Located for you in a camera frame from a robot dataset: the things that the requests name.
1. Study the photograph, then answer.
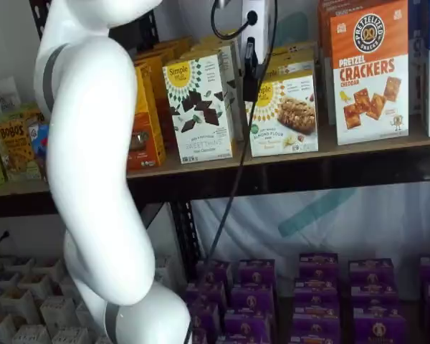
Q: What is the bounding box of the looped black cable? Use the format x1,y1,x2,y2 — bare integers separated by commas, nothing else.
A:
210,0,259,41

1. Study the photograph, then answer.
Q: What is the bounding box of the Simple Mills sweet thins box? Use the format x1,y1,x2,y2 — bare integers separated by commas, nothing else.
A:
193,32,245,72
163,53,234,165
181,43,243,143

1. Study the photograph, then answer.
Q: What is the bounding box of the orange Revival crackers box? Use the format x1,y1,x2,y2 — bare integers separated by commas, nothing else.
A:
127,62,167,171
153,37,193,60
135,53,176,148

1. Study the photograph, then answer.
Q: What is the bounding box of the orange cheddar pretzel crackers box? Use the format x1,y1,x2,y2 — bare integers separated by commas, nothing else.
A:
330,0,410,146
317,0,336,126

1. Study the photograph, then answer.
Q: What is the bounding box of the yellow Bobo's snack box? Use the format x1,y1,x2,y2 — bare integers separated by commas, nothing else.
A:
0,120,43,182
21,109,47,126

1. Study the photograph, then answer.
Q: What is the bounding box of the long black cable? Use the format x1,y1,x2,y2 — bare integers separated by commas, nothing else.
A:
186,0,279,344

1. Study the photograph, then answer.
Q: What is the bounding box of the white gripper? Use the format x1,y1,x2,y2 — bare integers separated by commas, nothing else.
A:
240,0,272,102

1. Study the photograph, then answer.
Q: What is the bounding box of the Simple Mills almond bar box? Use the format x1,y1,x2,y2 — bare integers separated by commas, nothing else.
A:
270,41,318,62
259,59,315,82
246,74,320,158

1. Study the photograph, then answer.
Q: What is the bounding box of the white backdrop cloth teal logo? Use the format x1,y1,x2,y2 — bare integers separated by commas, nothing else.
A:
161,0,430,287

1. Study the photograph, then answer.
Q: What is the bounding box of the small white patterned box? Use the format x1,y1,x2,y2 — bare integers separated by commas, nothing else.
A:
12,324,52,344
3,257,35,276
153,253,176,284
75,302,92,327
59,275,78,302
39,296,80,330
0,272,19,292
52,325,92,344

